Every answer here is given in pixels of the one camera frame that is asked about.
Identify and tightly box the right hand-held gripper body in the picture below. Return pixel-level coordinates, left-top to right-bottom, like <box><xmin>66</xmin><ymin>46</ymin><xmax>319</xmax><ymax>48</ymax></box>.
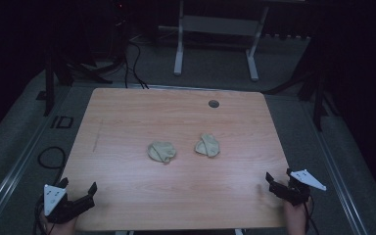
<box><xmin>268</xmin><ymin>168</ymin><xmax>328</xmax><ymax>207</ymax></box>

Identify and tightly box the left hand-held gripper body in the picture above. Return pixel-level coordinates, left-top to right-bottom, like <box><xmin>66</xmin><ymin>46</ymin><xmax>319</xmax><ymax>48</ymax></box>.
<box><xmin>42</xmin><ymin>184</ymin><xmax>96</xmax><ymax>225</ymax></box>

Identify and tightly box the light green sock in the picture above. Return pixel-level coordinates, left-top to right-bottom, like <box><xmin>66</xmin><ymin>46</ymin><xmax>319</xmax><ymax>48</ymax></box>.
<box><xmin>147</xmin><ymin>140</ymin><xmax>177</xmax><ymax>165</ymax></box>
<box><xmin>194</xmin><ymin>132</ymin><xmax>221</xmax><ymax>159</ymax></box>

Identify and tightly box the person's left hand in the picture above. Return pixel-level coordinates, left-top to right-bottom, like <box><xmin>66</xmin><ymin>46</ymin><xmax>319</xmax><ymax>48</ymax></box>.
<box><xmin>38</xmin><ymin>211</ymin><xmax>78</xmax><ymax>235</ymax></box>

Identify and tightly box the person's right hand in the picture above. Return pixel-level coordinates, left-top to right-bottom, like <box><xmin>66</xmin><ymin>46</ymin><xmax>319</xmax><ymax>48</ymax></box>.
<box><xmin>283</xmin><ymin>197</ymin><xmax>313</xmax><ymax>235</ymax></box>

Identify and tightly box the black metal stand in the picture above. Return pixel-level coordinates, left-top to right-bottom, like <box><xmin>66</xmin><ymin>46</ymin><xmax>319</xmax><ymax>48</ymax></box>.
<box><xmin>262</xmin><ymin>62</ymin><xmax>341</xmax><ymax>132</ymax></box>
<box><xmin>34</xmin><ymin>45</ymin><xmax>114</xmax><ymax>118</ymax></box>

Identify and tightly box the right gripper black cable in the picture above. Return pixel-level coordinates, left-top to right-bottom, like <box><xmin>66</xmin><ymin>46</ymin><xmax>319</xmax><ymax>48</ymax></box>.
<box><xmin>303</xmin><ymin>195</ymin><xmax>321</xmax><ymax>235</ymax></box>

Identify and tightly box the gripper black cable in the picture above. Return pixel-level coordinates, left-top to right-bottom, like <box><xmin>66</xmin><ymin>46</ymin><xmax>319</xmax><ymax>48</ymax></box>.
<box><xmin>32</xmin><ymin>193</ymin><xmax>47</xmax><ymax>235</ymax></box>
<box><xmin>303</xmin><ymin>195</ymin><xmax>321</xmax><ymax>235</ymax></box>

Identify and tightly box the looped black cable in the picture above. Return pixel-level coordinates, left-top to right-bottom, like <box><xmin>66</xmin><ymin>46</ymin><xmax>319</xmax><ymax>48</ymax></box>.
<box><xmin>37</xmin><ymin>146</ymin><xmax>68</xmax><ymax>170</ymax></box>

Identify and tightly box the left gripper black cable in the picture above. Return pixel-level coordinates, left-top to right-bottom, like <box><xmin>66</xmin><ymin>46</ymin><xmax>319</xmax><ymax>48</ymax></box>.
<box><xmin>32</xmin><ymin>193</ymin><xmax>47</xmax><ymax>235</ymax></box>

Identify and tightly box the metal floor rail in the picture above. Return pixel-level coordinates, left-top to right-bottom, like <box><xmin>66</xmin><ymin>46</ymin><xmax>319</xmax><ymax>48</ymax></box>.
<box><xmin>302</xmin><ymin>97</ymin><xmax>370</xmax><ymax>235</ymax></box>
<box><xmin>0</xmin><ymin>85</ymin><xmax>76</xmax><ymax>233</ymax></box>

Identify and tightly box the black floor cable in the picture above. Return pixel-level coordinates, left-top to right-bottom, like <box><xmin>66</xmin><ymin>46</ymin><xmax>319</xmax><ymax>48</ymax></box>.
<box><xmin>123</xmin><ymin>38</ymin><xmax>150</xmax><ymax>90</ymax></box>

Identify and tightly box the white metal desk frame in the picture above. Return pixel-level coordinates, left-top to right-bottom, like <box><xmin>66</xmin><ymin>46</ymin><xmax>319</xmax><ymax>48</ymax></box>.
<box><xmin>173</xmin><ymin>0</ymin><xmax>271</xmax><ymax>82</ymax></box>

